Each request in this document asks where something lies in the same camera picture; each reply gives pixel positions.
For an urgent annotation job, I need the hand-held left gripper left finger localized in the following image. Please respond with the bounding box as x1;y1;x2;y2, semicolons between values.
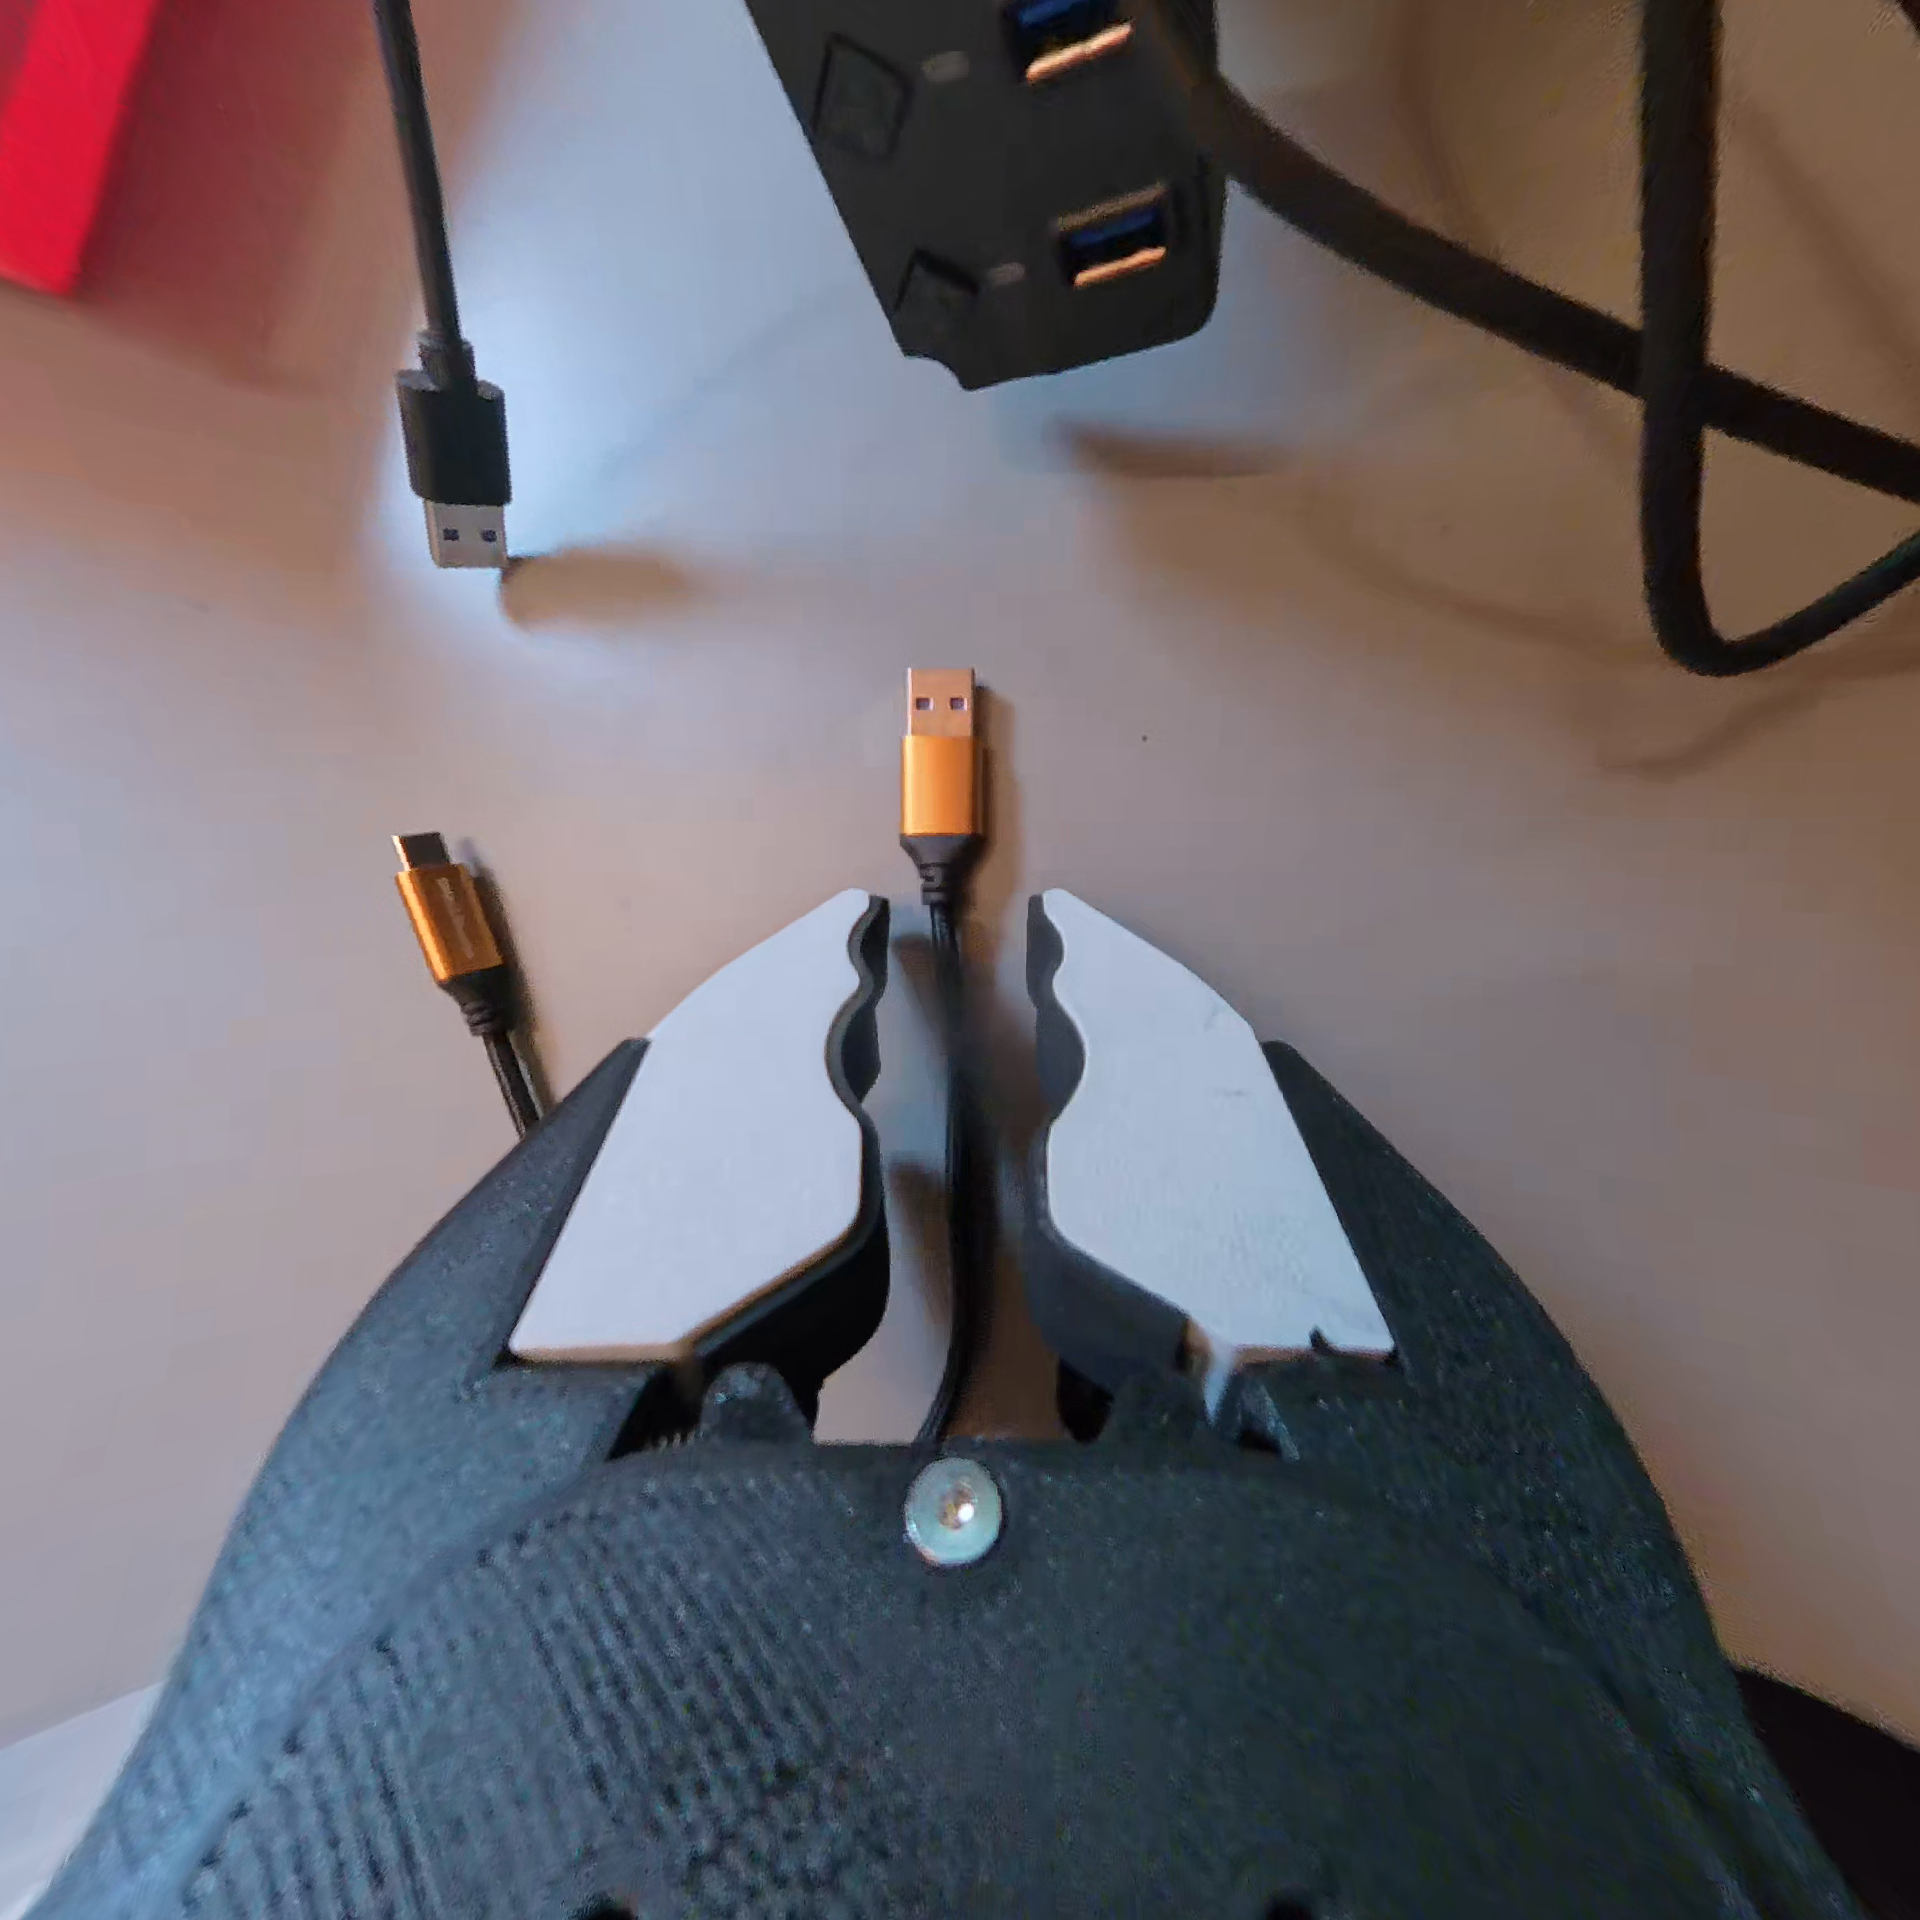
507;888;893;1403

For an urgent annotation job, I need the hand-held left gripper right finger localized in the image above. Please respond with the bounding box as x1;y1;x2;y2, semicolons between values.
1020;888;1402;1442

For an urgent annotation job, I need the black cable orange plug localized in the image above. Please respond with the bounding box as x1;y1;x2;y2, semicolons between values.
901;664;995;1453
391;829;544;1135

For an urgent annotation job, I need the thick black usb cable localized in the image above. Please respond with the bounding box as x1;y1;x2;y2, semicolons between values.
372;0;515;577

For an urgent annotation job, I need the long black usb hub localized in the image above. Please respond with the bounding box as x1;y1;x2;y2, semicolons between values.
744;0;1229;395

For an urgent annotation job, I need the red plastic bin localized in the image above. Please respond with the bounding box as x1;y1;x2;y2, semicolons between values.
0;0;164;298

